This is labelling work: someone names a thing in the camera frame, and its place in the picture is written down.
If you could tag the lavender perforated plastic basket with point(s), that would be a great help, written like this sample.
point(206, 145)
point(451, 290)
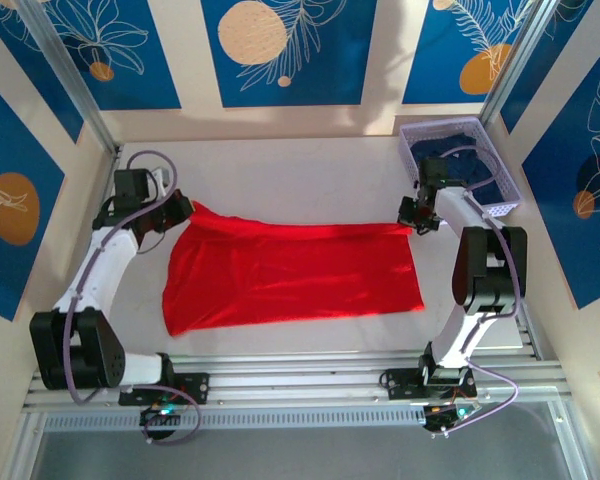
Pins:
point(507, 185)

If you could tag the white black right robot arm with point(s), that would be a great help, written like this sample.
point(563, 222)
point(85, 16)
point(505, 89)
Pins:
point(460, 210)

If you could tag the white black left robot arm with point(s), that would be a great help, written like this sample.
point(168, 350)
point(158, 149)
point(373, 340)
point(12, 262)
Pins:
point(100, 270)

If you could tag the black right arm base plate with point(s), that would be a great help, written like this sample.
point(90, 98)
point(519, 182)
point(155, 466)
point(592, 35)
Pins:
point(397, 382)

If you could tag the navy blue cloth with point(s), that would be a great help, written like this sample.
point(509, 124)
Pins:
point(465, 170)

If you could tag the blue floral wall poster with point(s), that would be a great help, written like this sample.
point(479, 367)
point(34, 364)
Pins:
point(550, 55)
point(430, 50)
point(10, 140)
point(155, 75)
point(555, 225)
point(330, 50)
point(40, 80)

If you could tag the aluminium frame post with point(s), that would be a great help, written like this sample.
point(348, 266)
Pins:
point(524, 57)
point(67, 70)

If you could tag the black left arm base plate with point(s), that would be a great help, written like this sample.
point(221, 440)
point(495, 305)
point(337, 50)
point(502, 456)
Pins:
point(195, 387)

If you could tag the aluminium rail frame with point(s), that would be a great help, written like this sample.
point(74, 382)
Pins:
point(300, 380)

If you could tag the red t-shirt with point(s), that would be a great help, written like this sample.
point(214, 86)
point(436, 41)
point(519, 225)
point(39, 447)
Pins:
point(290, 275)

